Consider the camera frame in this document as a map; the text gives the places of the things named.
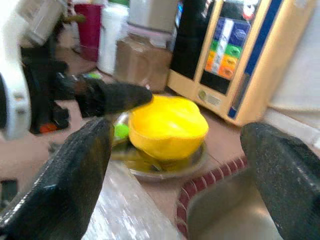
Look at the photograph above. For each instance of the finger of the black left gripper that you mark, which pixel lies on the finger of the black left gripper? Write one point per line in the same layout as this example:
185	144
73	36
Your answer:
112	97

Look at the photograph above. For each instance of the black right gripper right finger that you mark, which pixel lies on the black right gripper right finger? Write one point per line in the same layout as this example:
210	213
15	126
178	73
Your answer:
287	180

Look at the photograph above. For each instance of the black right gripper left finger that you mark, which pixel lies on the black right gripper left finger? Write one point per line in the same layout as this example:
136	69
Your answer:
65	180

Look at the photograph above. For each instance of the yellow plastic bowl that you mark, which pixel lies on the yellow plastic bowl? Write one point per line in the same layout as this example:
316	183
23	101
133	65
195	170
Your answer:
167	127

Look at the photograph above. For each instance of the shallow steel bowl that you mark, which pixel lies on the shallow steel bowl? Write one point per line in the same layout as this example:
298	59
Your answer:
160	172

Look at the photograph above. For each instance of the jar of brown powder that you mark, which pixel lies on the jar of brown powder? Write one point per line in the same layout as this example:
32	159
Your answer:
142	62

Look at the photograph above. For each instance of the white jar with green lid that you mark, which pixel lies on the white jar with green lid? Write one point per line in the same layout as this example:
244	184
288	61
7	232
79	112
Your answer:
111	37

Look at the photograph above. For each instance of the stainless steel sink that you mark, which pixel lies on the stainless steel sink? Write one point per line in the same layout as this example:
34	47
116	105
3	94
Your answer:
225	212

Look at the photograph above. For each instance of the magenta plastic cup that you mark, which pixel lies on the magenta plastic cup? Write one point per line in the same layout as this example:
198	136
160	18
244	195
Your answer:
88	27

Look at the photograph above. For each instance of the clear bubble wrap sheet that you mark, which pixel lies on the clear bubble wrap sheet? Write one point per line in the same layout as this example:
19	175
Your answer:
130	215

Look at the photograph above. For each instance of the translucent white plastic container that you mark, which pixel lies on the translucent white plastic container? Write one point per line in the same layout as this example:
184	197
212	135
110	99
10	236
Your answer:
152	15

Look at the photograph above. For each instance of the cream water ionizer machine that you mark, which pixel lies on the cream water ionizer machine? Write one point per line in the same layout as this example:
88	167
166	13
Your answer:
250	62

